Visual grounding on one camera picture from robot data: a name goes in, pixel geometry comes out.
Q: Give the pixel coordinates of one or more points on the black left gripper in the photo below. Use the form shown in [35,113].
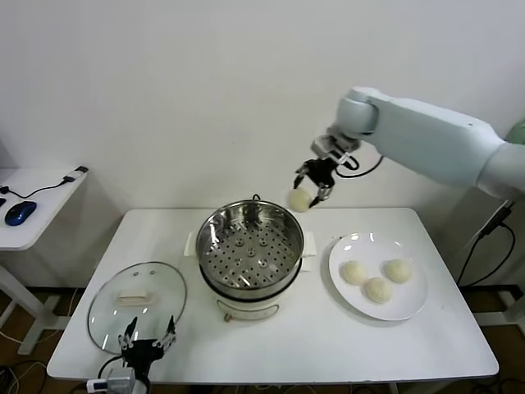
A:
[143,353]

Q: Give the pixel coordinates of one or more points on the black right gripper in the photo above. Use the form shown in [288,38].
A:
[322,172]

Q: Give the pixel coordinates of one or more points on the white steamed baozi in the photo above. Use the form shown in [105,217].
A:
[398,271]
[378,290]
[354,272]
[301,200]

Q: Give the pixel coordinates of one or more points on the round glass pot lid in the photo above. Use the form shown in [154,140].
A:
[164,287]

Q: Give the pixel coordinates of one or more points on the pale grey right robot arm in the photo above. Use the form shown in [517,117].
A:
[430,135]

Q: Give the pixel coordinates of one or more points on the stainless steel steamer basket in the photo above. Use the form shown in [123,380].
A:
[250,254]

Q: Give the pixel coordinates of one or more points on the white round plate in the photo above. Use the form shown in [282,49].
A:
[406,301]

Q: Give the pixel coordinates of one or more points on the white computer desk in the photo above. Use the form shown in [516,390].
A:
[45,215]

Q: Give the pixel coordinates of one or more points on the blue computer mouse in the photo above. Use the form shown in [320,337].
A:
[20,213]

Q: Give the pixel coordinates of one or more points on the mint green appliance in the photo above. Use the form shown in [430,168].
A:
[517,132]

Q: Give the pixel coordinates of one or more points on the white appliance stand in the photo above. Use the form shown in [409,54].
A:
[514,310]

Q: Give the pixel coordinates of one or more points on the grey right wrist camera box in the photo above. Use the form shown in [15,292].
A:
[328,145]

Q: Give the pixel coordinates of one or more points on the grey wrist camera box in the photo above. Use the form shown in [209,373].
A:
[328,145]
[121,379]

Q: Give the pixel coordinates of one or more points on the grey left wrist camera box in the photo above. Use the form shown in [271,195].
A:
[121,379]

